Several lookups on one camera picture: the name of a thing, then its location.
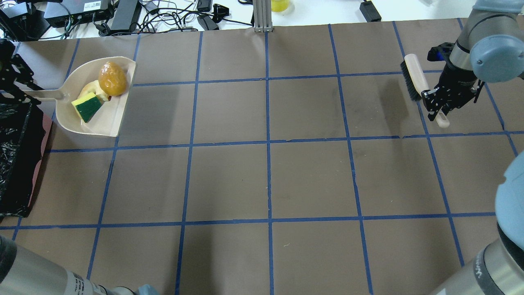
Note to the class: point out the black lined trash bin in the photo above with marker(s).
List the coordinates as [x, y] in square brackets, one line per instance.
[23, 138]

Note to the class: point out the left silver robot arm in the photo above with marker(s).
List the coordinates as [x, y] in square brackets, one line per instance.
[24, 272]

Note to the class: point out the yellow green sponge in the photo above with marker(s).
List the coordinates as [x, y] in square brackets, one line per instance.
[87, 106]

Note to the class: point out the brown potato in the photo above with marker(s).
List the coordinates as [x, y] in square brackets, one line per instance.
[112, 79]

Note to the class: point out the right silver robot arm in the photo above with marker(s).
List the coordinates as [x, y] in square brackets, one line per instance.
[488, 49]

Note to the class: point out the beige plastic dustpan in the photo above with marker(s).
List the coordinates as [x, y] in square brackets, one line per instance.
[107, 120]

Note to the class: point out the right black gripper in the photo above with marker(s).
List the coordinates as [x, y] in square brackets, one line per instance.
[455, 82]

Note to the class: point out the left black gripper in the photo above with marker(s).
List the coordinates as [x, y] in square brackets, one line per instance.
[11, 73]

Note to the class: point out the aluminium frame post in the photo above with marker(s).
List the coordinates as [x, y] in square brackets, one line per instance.
[262, 16]

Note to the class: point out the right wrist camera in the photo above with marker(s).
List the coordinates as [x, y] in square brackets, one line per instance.
[440, 52]

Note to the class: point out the curved pale fruit peel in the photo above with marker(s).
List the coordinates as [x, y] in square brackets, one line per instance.
[94, 87]

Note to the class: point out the beige hand brush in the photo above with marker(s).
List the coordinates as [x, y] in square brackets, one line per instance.
[418, 87]

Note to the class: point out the black power adapter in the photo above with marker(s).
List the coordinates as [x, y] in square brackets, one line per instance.
[369, 11]

